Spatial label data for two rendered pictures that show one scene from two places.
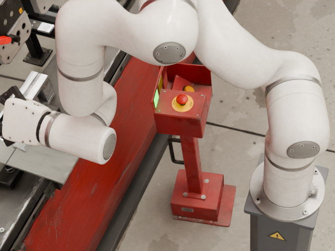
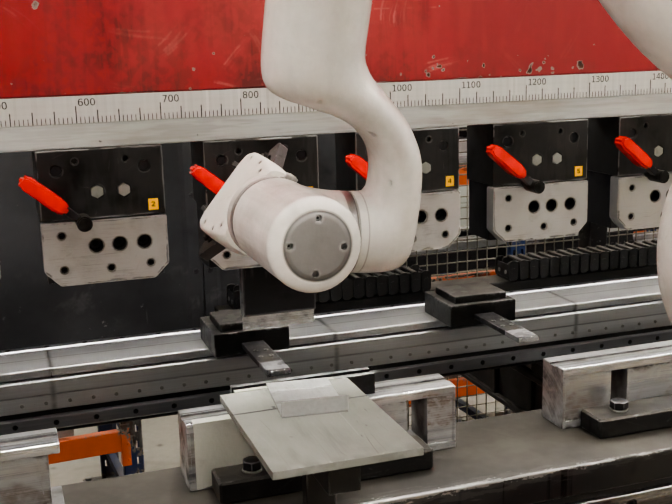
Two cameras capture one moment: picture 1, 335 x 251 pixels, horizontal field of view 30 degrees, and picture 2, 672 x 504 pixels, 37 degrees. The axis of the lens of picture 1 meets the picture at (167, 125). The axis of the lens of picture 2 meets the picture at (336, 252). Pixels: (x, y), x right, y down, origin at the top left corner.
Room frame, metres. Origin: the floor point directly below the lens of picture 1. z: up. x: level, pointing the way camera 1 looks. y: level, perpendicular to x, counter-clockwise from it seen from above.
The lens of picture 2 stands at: (0.15, -0.41, 1.47)
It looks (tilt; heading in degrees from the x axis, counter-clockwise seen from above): 12 degrees down; 39
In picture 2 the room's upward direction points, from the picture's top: 2 degrees counter-clockwise
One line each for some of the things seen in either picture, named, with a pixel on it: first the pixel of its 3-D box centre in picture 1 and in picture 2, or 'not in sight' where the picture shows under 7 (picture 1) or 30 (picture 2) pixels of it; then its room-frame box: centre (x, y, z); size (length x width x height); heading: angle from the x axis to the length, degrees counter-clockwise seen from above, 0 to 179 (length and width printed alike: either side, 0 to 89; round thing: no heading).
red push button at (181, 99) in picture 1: (182, 101); not in sight; (1.26, -0.06, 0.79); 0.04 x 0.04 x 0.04
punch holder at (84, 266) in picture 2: not in sight; (100, 210); (0.93, 0.61, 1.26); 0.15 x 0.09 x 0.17; 148
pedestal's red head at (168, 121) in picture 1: (183, 97); not in sight; (1.31, -0.07, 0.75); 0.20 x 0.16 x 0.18; 159
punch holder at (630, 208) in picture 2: not in sight; (645, 168); (1.61, 0.19, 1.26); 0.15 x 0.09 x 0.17; 148
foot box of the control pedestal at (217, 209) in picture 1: (204, 195); not in sight; (1.29, -0.10, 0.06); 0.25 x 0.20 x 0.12; 69
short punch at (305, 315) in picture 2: not in sight; (277, 292); (1.12, 0.49, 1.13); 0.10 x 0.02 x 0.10; 148
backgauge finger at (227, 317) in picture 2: not in sight; (255, 341); (1.21, 0.63, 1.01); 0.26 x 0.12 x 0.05; 58
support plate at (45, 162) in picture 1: (38, 144); (314, 422); (1.04, 0.37, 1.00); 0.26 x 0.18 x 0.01; 58
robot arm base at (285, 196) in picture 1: (288, 170); not in sight; (0.76, -0.27, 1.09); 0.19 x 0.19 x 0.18
